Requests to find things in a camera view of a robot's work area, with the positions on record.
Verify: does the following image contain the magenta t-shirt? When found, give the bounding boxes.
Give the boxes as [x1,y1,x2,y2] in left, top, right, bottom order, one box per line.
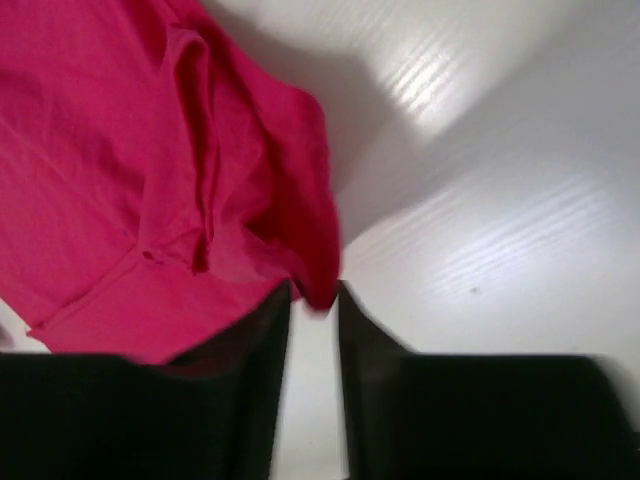
[1,1,341,364]

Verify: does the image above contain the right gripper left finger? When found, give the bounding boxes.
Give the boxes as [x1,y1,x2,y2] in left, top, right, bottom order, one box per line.
[1,284,291,479]

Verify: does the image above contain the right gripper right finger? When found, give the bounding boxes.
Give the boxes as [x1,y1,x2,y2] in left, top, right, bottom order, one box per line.
[337,284,639,479]

